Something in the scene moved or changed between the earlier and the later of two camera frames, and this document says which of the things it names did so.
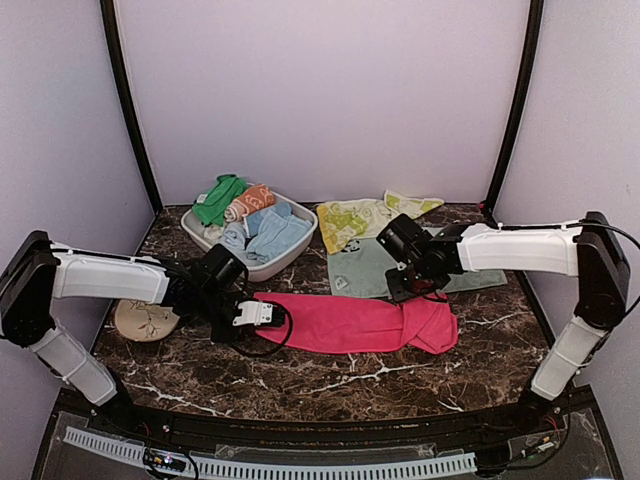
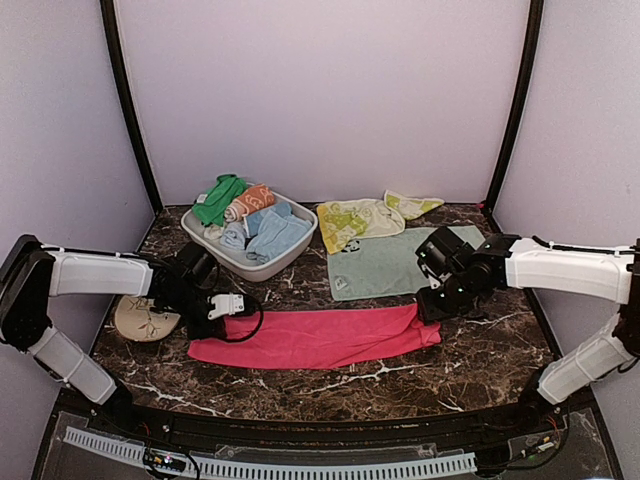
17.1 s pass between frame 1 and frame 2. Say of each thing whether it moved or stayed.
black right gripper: moved
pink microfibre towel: moved
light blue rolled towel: stayed
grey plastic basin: stayed
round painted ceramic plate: stayed
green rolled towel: stayed
